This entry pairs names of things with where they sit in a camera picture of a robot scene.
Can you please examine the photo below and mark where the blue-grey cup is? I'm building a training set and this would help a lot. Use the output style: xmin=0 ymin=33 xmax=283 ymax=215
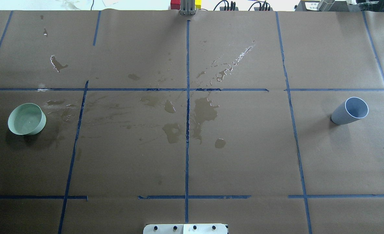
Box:
xmin=330 ymin=97 xmax=369 ymax=125

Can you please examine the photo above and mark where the green bowl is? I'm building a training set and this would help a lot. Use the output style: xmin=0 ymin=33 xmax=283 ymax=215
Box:
xmin=7 ymin=103 xmax=46 ymax=135

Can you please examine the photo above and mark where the brown paper table cover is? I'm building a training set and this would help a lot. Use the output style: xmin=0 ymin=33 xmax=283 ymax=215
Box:
xmin=0 ymin=9 xmax=384 ymax=234

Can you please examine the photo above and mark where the red cube block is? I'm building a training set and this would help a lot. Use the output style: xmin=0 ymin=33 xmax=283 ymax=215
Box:
xmin=170 ymin=0 xmax=181 ymax=10

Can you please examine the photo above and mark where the yellow cube block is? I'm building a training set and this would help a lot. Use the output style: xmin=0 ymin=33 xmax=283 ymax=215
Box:
xmin=195 ymin=0 xmax=202 ymax=9

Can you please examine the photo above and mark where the black connector block left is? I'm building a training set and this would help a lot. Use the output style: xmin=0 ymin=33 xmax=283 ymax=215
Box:
xmin=214 ymin=0 xmax=238 ymax=11

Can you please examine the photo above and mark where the black connector block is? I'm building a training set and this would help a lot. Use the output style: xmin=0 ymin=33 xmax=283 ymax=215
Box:
xmin=249 ymin=1 xmax=272 ymax=11
xmin=214 ymin=0 xmax=238 ymax=11

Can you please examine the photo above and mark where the black connector block right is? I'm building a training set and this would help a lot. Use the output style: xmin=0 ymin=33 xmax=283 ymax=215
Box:
xmin=249 ymin=1 xmax=272 ymax=11

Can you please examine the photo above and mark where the metal cylinder weight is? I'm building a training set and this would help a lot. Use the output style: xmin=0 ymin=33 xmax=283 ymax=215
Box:
xmin=317 ymin=0 xmax=335 ymax=12

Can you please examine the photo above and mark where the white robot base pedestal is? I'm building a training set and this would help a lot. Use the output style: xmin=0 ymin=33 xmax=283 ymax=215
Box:
xmin=143 ymin=223 xmax=229 ymax=234

